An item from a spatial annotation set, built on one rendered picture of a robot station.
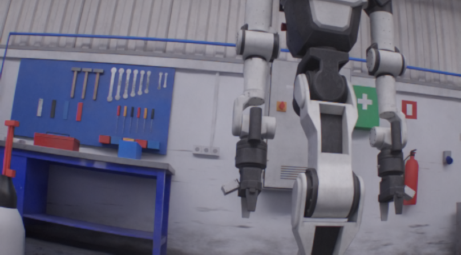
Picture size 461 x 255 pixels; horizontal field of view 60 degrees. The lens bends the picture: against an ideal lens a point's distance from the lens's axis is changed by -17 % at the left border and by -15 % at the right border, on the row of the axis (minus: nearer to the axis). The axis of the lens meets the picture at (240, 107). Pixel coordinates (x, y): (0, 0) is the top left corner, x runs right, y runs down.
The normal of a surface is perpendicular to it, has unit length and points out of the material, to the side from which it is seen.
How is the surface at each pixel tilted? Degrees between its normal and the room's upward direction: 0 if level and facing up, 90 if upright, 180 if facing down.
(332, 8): 90
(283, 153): 90
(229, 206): 90
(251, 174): 79
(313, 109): 66
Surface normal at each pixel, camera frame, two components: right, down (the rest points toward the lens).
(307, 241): 0.09, 0.03
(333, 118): 0.12, -0.37
